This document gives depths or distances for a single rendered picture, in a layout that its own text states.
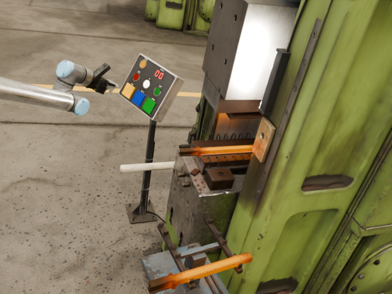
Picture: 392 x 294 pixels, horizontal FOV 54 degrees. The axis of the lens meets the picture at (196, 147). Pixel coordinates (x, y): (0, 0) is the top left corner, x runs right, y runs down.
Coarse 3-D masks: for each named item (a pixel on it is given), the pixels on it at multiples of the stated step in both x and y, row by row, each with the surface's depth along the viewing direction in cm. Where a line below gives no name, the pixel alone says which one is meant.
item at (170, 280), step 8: (240, 256) 150; (248, 256) 150; (208, 264) 144; (216, 264) 144; (224, 264) 145; (232, 264) 146; (184, 272) 139; (192, 272) 140; (200, 272) 140; (208, 272) 141; (216, 272) 144; (152, 280) 133; (160, 280) 133; (168, 280) 134; (176, 280) 136; (184, 280) 137; (152, 288) 133; (160, 288) 135; (168, 288) 136
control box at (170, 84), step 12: (144, 60) 224; (132, 72) 228; (144, 72) 223; (156, 72) 218; (168, 72) 214; (132, 84) 227; (156, 84) 217; (168, 84) 212; (180, 84) 215; (132, 96) 225; (156, 96) 215; (168, 96) 213; (156, 108) 214; (168, 108) 219; (156, 120) 217
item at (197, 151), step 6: (180, 150) 185; (186, 150) 186; (192, 150) 187; (198, 150) 188; (204, 150) 189; (210, 150) 190; (216, 150) 191; (222, 150) 193; (228, 150) 194; (234, 150) 195; (240, 150) 197; (246, 150) 198; (252, 150) 199; (180, 156) 186; (198, 156) 189
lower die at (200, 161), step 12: (192, 144) 199; (204, 144) 198; (216, 144) 200; (228, 144) 202; (240, 144) 204; (252, 144) 206; (192, 156) 200; (204, 156) 189; (228, 156) 193; (204, 168) 187
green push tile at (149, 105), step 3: (147, 99) 218; (150, 99) 217; (147, 102) 218; (150, 102) 216; (153, 102) 215; (144, 105) 218; (147, 105) 217; (150, 105) 216; (153, 105) 215; (144, 108) 218; (147, 108) 217; (150, 108) 215; (153, 108) 215; (147, 111) 216; (150, 111) 215
